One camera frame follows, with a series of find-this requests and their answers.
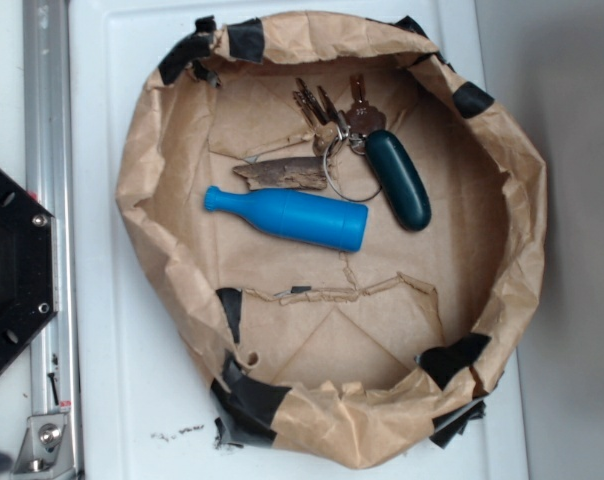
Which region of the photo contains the blue plastic bottle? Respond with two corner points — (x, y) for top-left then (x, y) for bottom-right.
(204, 186), (368, 252)

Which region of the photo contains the brown wood piece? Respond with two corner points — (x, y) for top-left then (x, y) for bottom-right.
(232, 157), (328, 191)

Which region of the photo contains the dark teal oval case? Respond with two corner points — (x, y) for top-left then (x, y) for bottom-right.
(365, 130), (432, 231)

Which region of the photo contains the bunch of metal keys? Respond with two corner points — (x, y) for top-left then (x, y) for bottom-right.
(293, 74), (387, 203)

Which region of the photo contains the brown paper bag bin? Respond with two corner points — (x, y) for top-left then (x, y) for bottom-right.
(116, 12), (547, 469)

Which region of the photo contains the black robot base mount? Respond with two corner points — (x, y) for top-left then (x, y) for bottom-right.
(0, 169), (57, 376)

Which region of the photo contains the metal corner bracket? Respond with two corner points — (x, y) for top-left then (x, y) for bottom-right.
(10, 413), (79, 479)

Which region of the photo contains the aluminium frame rail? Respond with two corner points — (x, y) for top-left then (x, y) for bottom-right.
(23, 1), (84, 479)

